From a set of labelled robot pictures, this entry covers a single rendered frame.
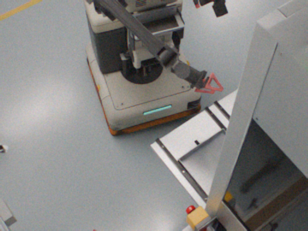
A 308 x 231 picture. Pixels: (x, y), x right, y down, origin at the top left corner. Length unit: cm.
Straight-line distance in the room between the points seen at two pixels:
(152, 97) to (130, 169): 49
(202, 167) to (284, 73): 120
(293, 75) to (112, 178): 222
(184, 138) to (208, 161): 16
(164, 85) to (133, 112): 27
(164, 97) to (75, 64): 84
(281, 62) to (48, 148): 241
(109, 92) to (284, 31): 216
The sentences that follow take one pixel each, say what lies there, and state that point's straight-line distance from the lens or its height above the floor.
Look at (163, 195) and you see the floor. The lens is 297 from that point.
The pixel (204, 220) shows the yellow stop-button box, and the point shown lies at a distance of 184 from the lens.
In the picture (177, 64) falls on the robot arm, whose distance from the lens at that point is 172.
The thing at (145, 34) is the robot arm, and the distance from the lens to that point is 176.
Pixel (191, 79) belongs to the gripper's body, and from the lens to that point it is 180.
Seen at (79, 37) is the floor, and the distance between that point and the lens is 365.
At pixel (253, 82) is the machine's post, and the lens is 105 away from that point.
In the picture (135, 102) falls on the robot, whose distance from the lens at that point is 294.
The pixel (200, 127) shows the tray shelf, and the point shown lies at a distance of 218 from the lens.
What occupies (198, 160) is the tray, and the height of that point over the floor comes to 88.
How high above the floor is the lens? 279
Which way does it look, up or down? 62 degrees down
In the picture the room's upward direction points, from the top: 10 degrees clockwise
